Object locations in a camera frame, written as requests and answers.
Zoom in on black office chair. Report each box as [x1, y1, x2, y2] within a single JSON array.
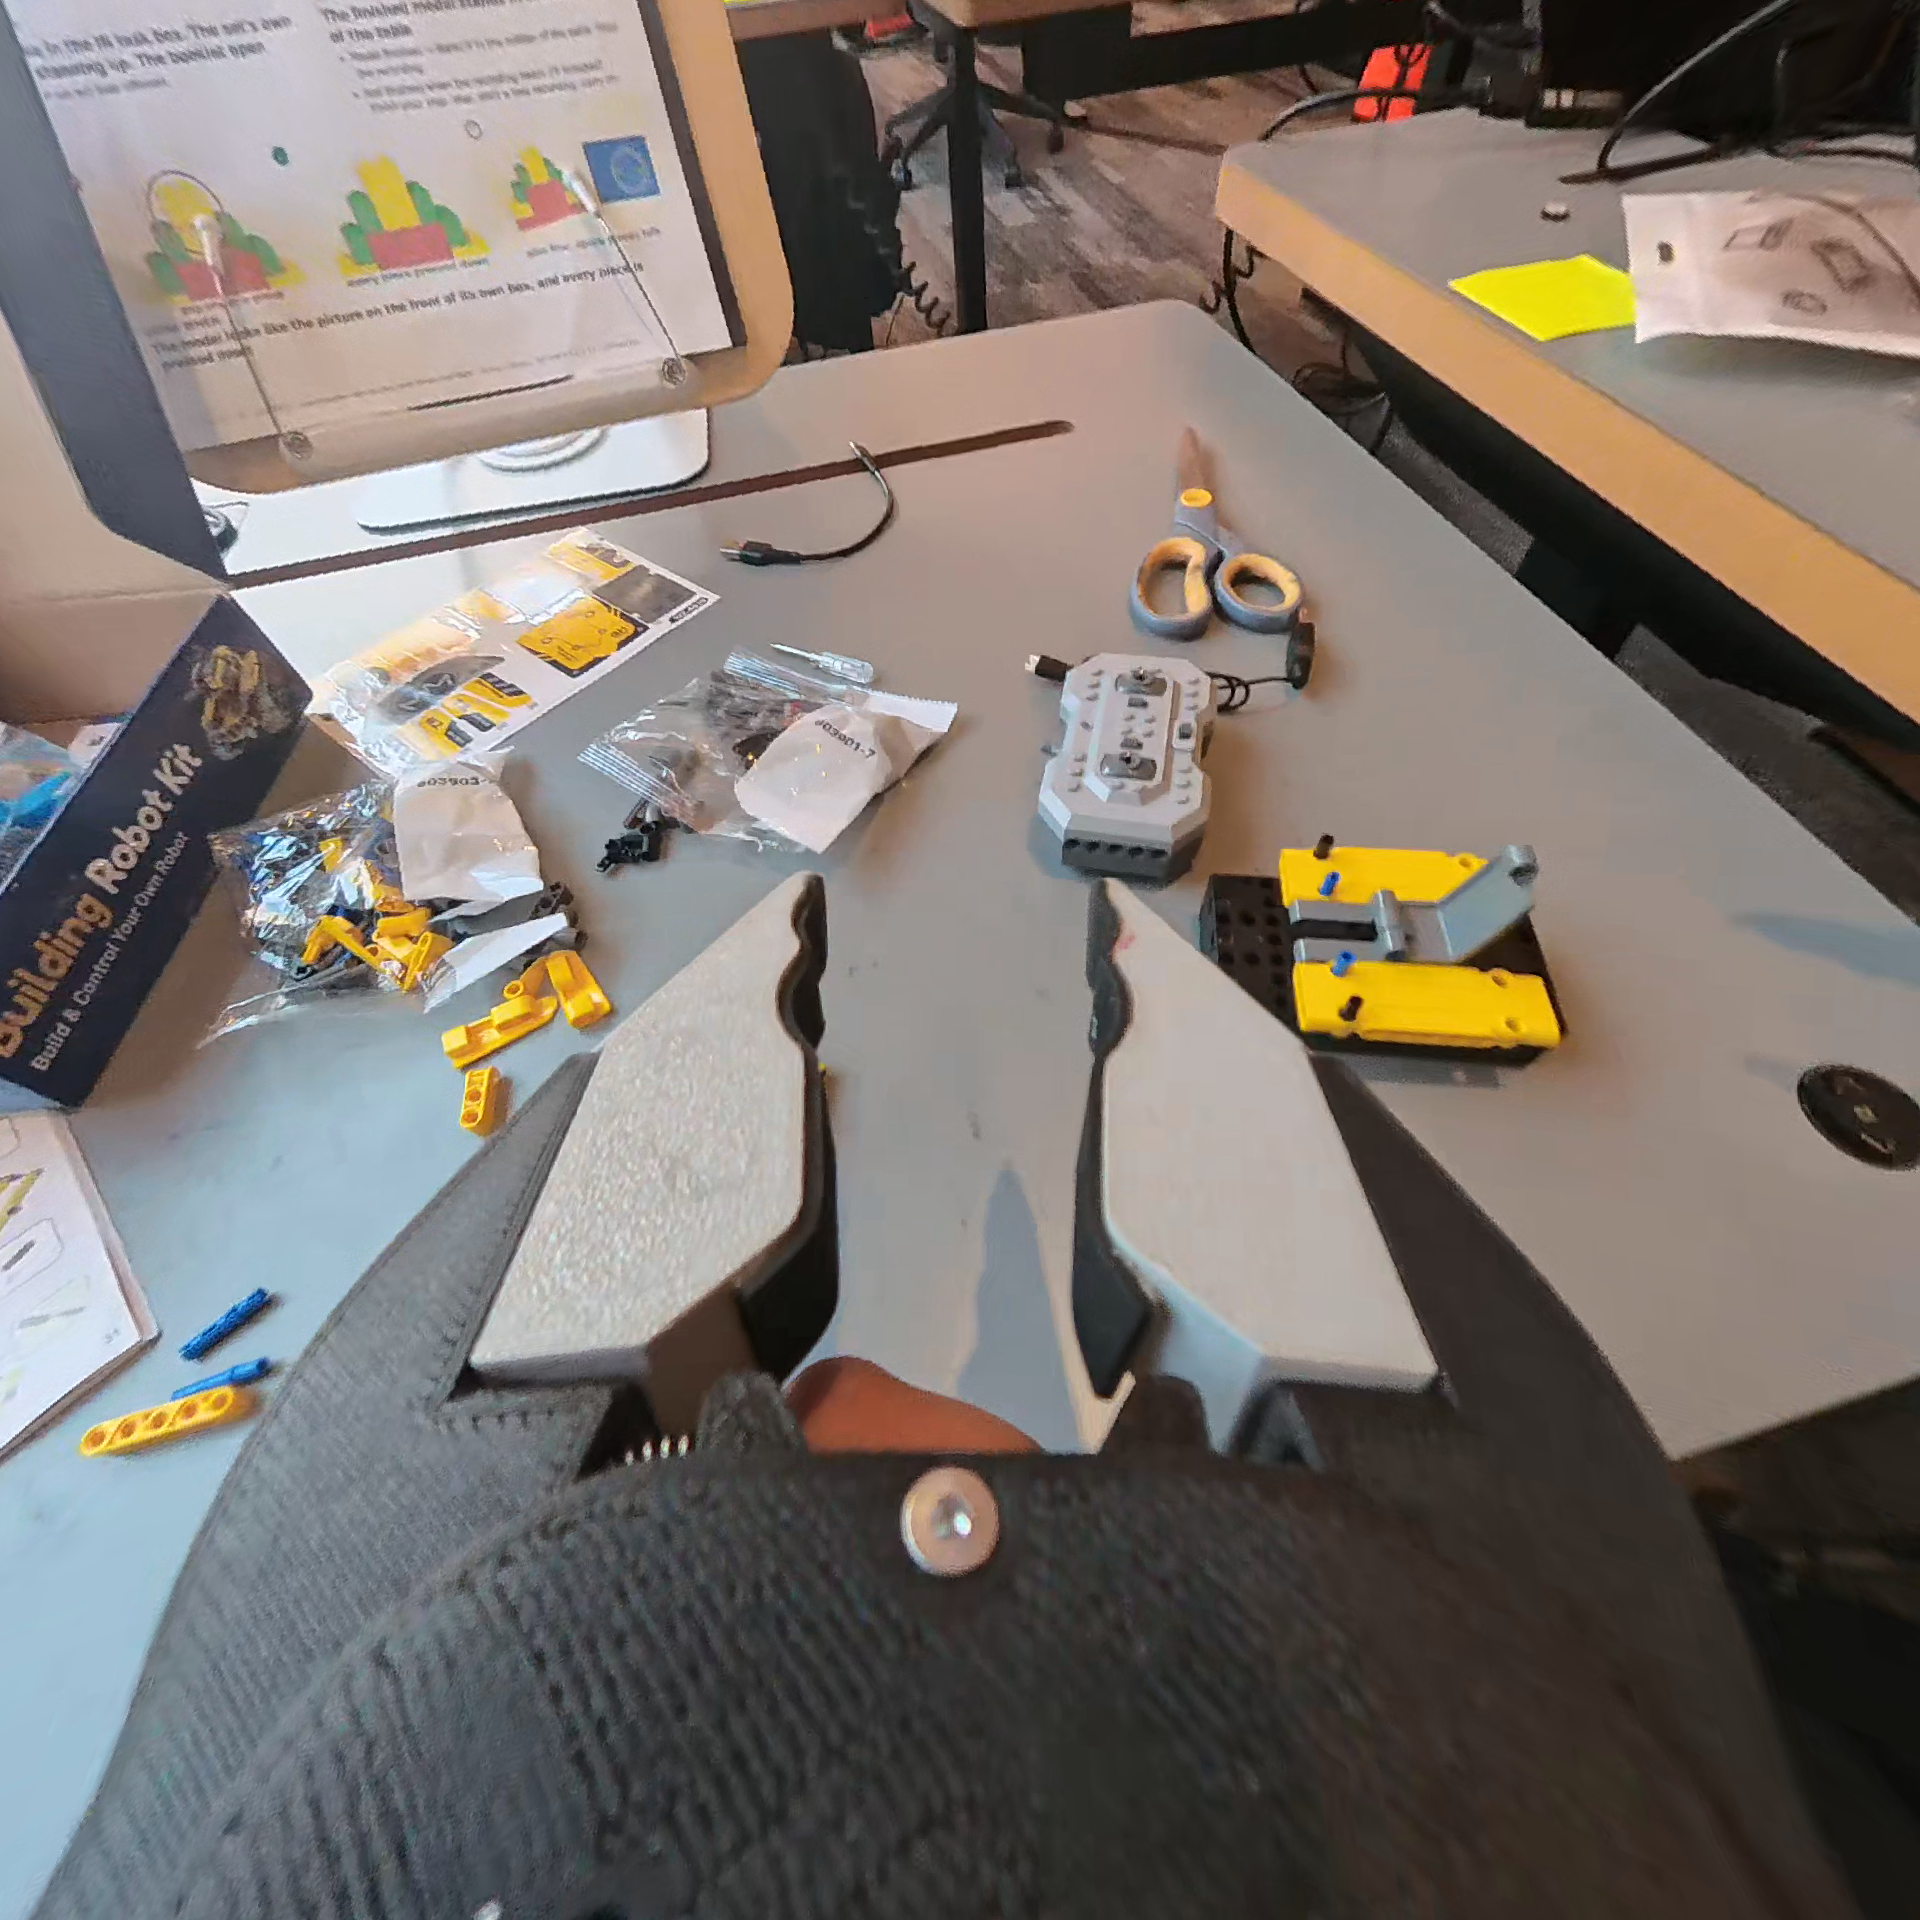
[[885, 0, 1074, 189]]

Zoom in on yellow five-hole beam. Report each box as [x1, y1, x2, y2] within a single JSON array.
[[80, 1388, 254, 1460]]

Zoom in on black base yellow panel assembly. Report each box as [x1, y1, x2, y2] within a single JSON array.
[[1199, 844, 1568, 1070]]

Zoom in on neighbouring grey desk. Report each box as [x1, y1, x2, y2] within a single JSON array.
[[1216, 105, 1920, 707]]

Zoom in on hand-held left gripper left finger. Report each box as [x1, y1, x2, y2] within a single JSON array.
[[468, 874, 840, 1391]]

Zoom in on grey remote controller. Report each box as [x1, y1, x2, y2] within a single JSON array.
[[1034, 652, 1220, 881]]

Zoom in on blue cardboard kit box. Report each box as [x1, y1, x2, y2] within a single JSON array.
[[0, 322, 313, 1109]]

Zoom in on orange object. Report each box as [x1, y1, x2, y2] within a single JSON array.
[[1346, 41, 1433, 127]]

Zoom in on black desk grommet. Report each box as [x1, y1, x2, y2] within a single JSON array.
[[1794, 1062, 1920, 1173]]

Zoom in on white instruction booklet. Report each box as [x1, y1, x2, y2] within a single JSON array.
[[0, 1110, 159, 1466]]

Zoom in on white printed paper sheets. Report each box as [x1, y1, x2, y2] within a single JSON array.
[[1621, 187, 1920, 362]]

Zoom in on black cable with plug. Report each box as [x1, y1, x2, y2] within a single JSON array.
[[1207, 607, 1321, 719]]

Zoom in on instruction display on silver stand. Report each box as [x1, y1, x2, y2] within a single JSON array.
[[0, 0, 797, 530]]

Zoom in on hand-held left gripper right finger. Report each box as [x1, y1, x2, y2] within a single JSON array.
[[1071, 878, 1441, 1452]]

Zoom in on clear bag of blue parts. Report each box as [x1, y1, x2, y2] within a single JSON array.
[[0, 719, 127, 886]]

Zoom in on clear bag of black pins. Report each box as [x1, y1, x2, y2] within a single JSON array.
[[575, 644, 961, 857]]

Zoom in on yellow black sticker sheet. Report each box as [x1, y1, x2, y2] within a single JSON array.
[[305, 529, 722, 758]]

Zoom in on yellow paper sheet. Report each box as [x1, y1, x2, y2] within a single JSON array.
[[1446, 252, 1641, 339]]

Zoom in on black usb cable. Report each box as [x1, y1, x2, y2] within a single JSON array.
[[719, 439, 897, 570]]

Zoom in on orange grey scissors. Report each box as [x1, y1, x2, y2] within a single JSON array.
[[1127, 427, 1305, 642]]

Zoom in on clear bag of mixed bricks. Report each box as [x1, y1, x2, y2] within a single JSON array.
[[201, 750, 578, 1049]]

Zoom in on black cable bundle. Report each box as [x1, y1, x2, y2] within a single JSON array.
[[1590, 0, 1920, 189]]

